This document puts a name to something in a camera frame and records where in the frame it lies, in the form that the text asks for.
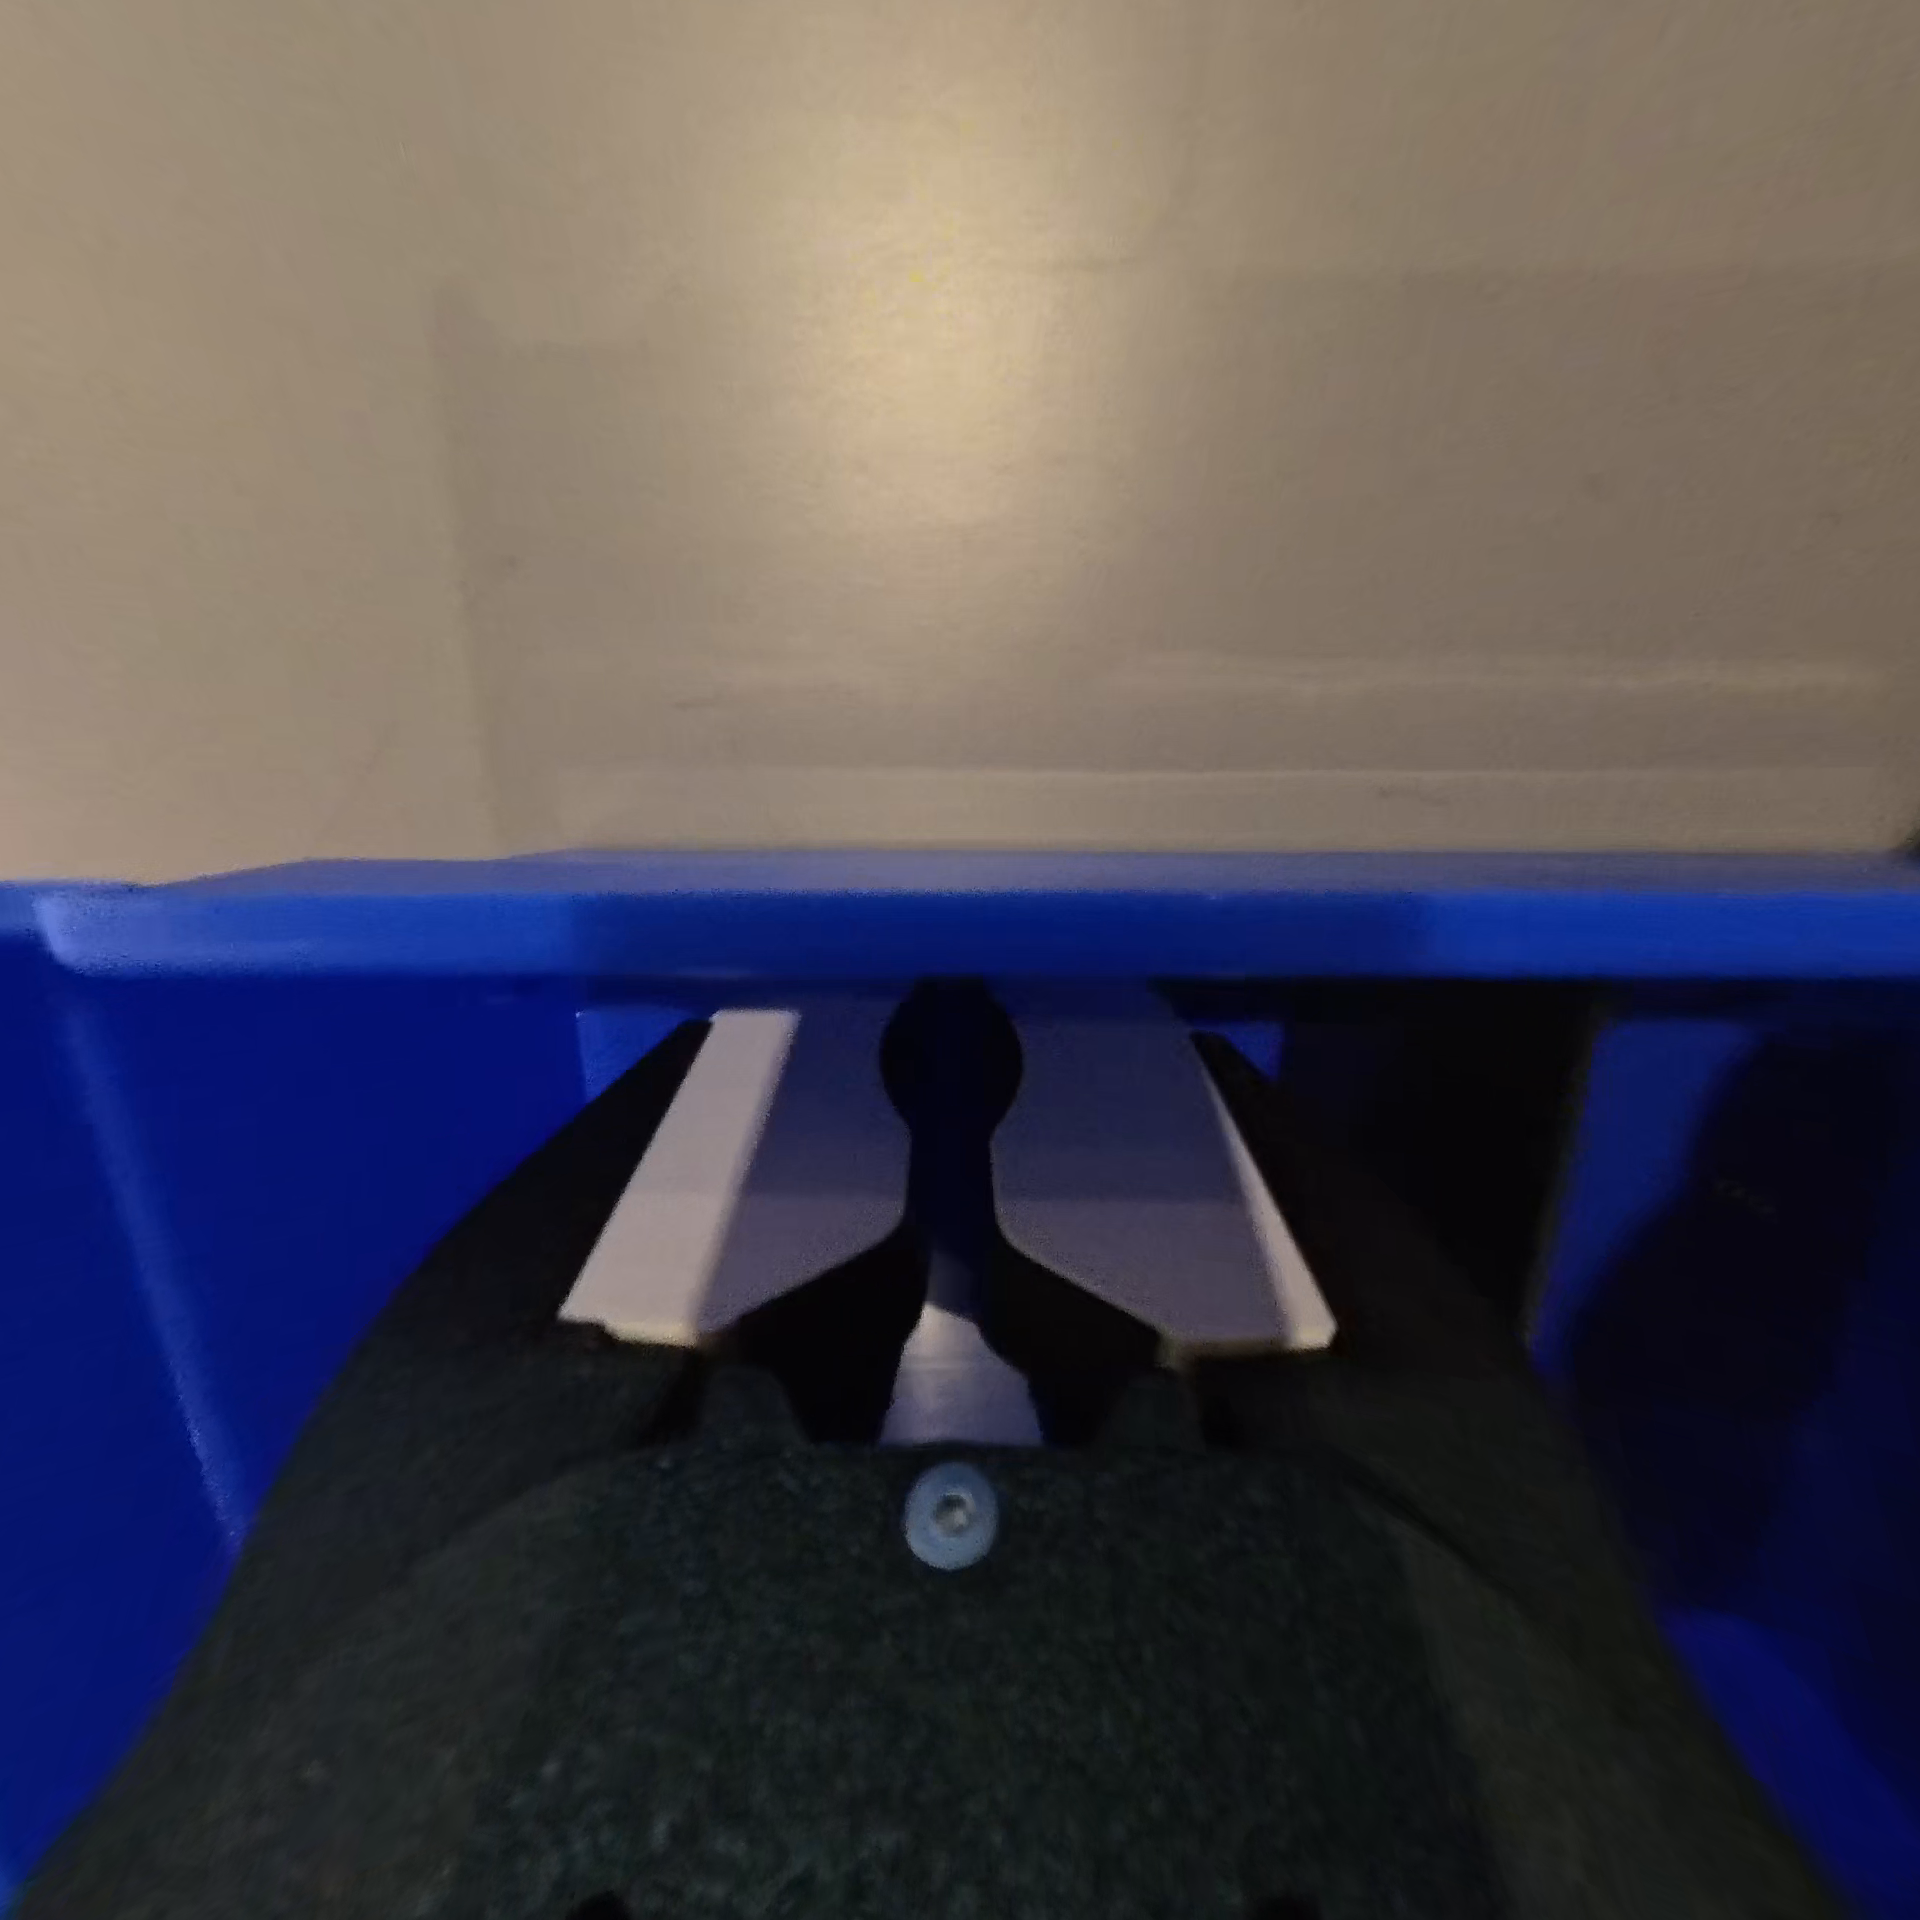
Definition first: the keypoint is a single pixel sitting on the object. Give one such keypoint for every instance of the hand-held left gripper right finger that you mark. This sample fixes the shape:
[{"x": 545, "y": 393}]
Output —
[{"x": 1142, "y": 1201}]

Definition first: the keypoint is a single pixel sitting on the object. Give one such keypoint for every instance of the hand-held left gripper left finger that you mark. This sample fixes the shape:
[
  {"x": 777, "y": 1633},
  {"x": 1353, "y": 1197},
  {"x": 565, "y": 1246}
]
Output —
[{"x": 797, "y": 1184}]

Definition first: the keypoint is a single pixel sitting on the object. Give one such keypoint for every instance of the blue plastic parts bin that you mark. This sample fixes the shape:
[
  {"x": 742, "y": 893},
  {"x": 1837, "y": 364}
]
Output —
[{"x": 299, "y": 1201}]

